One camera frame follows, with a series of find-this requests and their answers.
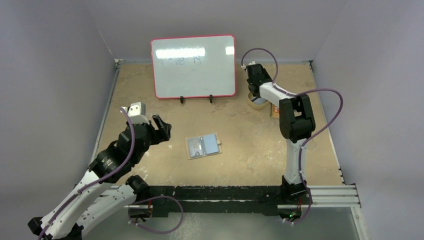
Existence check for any silver VIP credit card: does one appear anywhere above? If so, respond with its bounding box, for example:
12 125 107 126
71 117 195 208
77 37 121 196
187 137 205 159

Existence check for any beige card holder wallet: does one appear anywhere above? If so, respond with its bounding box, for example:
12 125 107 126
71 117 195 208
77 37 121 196
185 133 222 160

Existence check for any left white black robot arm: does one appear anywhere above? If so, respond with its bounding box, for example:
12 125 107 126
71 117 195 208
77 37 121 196
28 113 172 240

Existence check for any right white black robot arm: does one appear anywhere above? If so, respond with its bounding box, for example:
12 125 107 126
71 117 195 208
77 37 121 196
242 61 316 204

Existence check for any orange card pack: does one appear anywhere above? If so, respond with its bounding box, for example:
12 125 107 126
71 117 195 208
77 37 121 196
270 104 280 119

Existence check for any beige oval tray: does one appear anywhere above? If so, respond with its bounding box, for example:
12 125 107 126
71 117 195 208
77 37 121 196
247 92 270 110

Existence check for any pink framed whiteboard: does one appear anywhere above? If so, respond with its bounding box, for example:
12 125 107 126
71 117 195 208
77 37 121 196
150 34 237 99

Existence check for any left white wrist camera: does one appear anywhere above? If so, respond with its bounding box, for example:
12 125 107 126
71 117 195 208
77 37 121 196
122 102 149 125

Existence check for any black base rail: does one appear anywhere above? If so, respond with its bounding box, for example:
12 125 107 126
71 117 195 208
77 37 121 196
128 185 311 221

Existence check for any aluminium frame rail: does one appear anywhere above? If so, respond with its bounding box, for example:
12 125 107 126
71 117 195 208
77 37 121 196
89 185 361 211

